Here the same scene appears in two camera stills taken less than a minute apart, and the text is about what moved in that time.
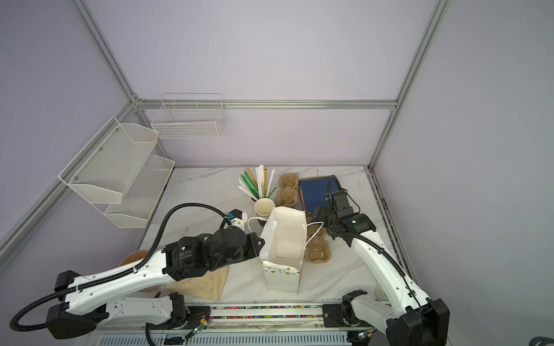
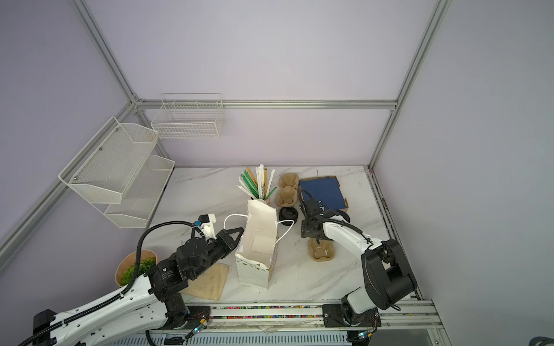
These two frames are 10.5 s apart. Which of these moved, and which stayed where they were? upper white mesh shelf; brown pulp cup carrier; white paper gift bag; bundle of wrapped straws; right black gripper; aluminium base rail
Moved: right black gripper; white paper gift bag
Stayed: brown pulp cup carrier; upper white mesh shelf; bundle of wrapped straws; aluminium base rail
